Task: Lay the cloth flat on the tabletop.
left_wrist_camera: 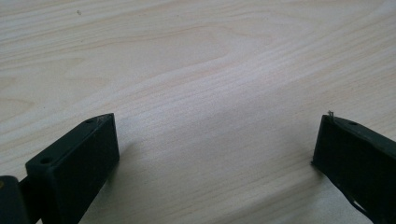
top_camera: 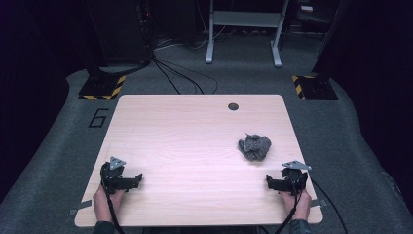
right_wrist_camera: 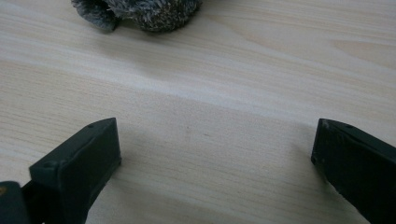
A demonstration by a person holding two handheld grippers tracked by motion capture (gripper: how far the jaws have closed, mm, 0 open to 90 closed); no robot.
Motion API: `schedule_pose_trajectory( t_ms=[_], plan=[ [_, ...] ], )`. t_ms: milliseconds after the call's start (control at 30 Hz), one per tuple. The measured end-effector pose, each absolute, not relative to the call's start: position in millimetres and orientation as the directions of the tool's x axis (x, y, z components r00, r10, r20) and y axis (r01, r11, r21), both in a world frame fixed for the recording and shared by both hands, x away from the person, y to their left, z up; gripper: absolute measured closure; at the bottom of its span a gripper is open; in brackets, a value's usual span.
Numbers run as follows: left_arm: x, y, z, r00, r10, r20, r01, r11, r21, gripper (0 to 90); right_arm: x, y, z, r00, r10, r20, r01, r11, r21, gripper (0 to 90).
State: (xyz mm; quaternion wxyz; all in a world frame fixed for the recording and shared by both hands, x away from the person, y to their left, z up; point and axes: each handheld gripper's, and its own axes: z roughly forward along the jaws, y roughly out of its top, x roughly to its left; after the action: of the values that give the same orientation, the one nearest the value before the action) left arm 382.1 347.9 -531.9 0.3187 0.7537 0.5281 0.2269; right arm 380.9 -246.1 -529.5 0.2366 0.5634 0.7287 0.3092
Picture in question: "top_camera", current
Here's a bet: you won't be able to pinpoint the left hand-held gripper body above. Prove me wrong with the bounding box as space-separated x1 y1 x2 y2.
99 156 131 195

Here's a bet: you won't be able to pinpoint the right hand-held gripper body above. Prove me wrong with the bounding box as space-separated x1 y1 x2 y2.
280 160 313 197

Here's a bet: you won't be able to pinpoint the grey towel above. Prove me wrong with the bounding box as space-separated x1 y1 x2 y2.
237 133 273 162

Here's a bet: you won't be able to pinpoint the person's left hand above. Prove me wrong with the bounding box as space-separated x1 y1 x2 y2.
93 186 127 224

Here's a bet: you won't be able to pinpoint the person's right hand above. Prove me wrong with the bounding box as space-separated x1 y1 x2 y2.
280 189 313 222

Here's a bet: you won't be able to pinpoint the black stand striped base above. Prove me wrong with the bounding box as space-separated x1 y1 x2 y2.
290 62 339 101
78 62 127 101

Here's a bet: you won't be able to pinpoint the dark cabinet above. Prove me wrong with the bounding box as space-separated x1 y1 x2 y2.
83 0 151 67

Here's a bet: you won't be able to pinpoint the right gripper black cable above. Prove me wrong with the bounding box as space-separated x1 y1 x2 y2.
275 175 301 234

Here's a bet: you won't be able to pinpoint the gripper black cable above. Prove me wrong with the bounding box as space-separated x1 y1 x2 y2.
100 169 127 234
275 175 301 234

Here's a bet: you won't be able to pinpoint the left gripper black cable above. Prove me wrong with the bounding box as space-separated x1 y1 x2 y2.
100 169 127 234

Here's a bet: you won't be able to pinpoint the black cable beside table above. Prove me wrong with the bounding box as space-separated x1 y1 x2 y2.
311 178 349 234

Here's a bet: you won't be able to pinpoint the black floor cables bundle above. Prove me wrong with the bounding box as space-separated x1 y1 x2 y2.
151 55 219 96

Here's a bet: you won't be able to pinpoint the white floor cables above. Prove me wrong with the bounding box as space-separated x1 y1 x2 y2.
155 19 228 52

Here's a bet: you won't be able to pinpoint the white desk frame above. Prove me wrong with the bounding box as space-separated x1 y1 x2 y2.
205 0 290 68

